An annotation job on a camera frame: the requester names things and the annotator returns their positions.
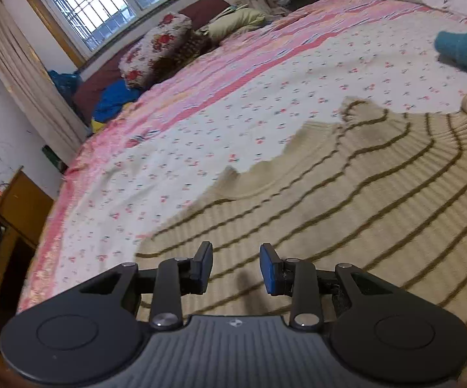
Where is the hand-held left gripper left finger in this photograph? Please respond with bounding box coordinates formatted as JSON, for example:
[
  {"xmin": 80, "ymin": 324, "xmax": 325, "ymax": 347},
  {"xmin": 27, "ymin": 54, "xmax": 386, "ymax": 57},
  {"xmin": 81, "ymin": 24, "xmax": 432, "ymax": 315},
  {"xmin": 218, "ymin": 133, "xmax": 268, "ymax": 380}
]
[{"xmin": 80, "ymin": 242, "xmax": 214, "ymax": 330}]

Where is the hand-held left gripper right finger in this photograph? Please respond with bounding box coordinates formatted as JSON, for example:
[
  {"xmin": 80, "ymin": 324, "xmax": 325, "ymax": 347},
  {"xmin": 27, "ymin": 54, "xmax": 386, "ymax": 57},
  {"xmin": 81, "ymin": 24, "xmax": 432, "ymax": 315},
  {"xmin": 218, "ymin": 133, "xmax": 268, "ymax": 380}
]
[{"xmin": 260, "ymin": 243, "xmax": 384, "ymax": 330}]

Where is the beige striped knit sweater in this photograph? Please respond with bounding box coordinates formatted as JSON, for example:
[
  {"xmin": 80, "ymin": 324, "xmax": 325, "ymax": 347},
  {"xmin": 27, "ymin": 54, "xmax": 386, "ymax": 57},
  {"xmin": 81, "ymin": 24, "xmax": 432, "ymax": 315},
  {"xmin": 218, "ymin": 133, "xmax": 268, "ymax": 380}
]
[{"xmin": 136, "ymin": 89, "xmax": 467, "ymax": 384}]

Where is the pink cherry print bed sheet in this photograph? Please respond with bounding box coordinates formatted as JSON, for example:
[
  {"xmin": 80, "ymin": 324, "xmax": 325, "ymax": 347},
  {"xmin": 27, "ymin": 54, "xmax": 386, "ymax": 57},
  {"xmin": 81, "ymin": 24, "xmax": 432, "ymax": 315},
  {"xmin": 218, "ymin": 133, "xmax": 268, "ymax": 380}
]
[{"xmin": 17, "ymin": 0, "xmax": 467, "ymax": 316}]

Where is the green bottle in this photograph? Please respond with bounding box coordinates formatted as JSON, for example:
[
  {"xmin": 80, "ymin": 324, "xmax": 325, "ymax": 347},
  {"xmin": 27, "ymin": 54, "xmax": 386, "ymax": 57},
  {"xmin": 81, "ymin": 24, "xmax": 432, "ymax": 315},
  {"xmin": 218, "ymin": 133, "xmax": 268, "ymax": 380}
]
[{"xmin": 41, "ymin": 145, "xmax": 68, "ymax": 175}]

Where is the blue and yellow clothing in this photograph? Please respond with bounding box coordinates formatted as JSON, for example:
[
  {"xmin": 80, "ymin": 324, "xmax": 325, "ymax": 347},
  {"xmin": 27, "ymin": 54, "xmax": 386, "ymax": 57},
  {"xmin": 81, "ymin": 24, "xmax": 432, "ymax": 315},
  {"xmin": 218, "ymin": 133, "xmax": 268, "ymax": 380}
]
[{"xmin": 90, "ymin": 80, "xmax": 143, "ymax": 134}]

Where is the wooden cabinet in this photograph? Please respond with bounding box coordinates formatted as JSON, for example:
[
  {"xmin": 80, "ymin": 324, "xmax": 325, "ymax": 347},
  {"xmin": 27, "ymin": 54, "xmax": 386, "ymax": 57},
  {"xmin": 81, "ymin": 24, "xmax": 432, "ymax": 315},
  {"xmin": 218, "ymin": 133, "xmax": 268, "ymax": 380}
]
[{"xmin": 0, "ymin": 167, "xmax": 54, "ymax": 352}]

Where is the dark red headboard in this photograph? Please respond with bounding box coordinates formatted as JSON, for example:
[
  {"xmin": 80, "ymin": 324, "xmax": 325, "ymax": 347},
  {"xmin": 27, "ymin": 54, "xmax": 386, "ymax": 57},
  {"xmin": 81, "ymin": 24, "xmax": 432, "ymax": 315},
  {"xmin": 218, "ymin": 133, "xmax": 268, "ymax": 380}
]
[{"xmin": 72, "ymin": 0, "xmax": 230, "ymax": 124}]

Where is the red floral pillow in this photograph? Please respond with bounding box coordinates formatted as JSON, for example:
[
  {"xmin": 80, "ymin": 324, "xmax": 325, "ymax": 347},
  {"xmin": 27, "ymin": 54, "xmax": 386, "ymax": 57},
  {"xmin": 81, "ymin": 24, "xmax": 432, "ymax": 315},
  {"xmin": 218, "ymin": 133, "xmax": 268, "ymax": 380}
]
[{"xmin": 118, "ymin": 13, "xmax": 194, "ymax": 90}]

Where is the blue plastic bag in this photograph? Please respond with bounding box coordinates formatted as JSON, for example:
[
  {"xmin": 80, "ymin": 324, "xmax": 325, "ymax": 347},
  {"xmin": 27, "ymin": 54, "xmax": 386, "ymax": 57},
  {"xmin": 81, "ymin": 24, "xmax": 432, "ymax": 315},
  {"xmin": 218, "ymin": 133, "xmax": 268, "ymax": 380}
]
[{"xmin": 48, "ymin": 70, "xmax": 82, "ymax": 103}]

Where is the pale green pillow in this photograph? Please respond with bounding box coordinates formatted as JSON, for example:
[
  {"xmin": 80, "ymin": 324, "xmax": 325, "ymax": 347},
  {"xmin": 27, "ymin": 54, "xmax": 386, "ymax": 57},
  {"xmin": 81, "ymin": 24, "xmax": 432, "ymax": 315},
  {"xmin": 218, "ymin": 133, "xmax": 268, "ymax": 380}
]
[{"xmin": 206, "ymin": 7, "xmax": 266, "ymax": 43}]

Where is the beige curtain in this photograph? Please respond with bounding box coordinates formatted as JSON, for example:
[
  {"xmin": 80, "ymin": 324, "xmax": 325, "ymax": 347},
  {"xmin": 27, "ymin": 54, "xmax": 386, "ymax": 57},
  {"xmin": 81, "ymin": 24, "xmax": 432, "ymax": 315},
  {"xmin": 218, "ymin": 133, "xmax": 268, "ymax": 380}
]
[{"xmin": 0, "ymin": 0, "xmax": 89, "ymax": 158}]

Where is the teal folded knit garment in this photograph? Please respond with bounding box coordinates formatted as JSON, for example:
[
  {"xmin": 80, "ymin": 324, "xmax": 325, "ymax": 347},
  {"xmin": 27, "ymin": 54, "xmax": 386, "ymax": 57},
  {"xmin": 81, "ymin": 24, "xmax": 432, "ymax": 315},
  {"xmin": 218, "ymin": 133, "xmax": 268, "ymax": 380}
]
[{"xmin": 435, "ymin": 30, "xmax": 467, "ymax": 79}]

